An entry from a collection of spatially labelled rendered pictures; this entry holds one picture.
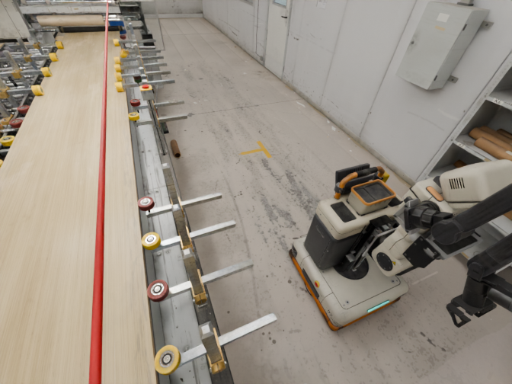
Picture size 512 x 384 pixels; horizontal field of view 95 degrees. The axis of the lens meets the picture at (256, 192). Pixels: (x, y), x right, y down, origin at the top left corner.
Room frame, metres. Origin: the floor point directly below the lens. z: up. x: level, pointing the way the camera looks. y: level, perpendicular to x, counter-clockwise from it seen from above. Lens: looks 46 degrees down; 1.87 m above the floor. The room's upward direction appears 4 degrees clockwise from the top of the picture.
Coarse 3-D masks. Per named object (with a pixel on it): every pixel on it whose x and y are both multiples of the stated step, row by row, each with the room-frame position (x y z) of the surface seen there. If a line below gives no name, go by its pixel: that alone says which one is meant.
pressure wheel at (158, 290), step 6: (156, 282) 0.39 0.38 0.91; (162, 282) 0.39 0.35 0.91; (150, 288) 0.36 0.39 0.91; (156, 288) 0.36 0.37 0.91; (162, 288) 0.36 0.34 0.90; (168, 288) 0.37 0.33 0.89; (150, 294) 0.34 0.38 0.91; (156, 294) 0.34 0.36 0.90; (162, 294) 0.34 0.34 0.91; (156, 300) 0.32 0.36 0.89
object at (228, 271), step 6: (234, 264) 0.52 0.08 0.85; (240, 264) 0.52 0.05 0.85; (246, 264) 0.52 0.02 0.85; (252, 264) 0.53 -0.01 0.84; (222, 270) 0.48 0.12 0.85; (228, 270) 0.49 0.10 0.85; (234, 270) 0.49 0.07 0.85; (240, 270) 0.50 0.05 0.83; (204, 276) 0.45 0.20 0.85; (210, 276) 0.46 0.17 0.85; (216, 276) 0.46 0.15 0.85; (222, 276) 0.46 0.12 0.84; (228, 276) 0.47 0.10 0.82; (186, 282) 0.42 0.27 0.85; (204, 282) 0.43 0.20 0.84; (210, 282) 0.44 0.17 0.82; (174, 288) 0.39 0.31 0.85; (180, 288) 0.39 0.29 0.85; (186, 288) 0.39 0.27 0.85; (168, 294) 0.36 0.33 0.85; (174, 294) 0.37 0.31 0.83; (162, 300) 0.35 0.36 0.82
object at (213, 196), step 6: (198, 198) 0.94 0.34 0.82; (204, 198) 0.94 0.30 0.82; (210, 198) 0.95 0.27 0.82; (216, 198) 0.96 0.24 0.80; (186, 204) 0.88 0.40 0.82; (192, 204) 0.90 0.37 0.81; (150, 210) 0.82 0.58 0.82; (156, 210) 0.82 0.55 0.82; (162, 210) 0.83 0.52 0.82; (168, 210) 0.84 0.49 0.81; (150, 216) 0.79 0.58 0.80
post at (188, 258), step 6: (186, 252) 0.39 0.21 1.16; (192, 252) 0.39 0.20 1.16; (186, 258) 0.37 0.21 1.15; (192, 258) 0.38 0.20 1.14; (186, 264) 0.37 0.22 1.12; (192, 264) 0.38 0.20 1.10; (192, 270) 0.37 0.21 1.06; (192, 276) 0.37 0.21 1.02; (198, 276) 0.38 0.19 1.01; (192, 282) 0.37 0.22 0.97; (198, 282) 0.38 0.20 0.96; (198, 288) 0.38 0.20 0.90
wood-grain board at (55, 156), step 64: (64, 64) 2.68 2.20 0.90; (64, 128) 1.45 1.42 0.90; (128, 128) 1.51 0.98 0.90; (0, 192) 0.80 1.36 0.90; (64, 192) 0.84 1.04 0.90; (128, 192) 0.87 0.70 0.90; (0, 256) 0.45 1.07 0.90; (64, 256) 0.47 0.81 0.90; (128, 256) 0.49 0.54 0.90; (0, 320) 0.21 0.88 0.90; (64, 320) 0.23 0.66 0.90; (128, 320) 0.24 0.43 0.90
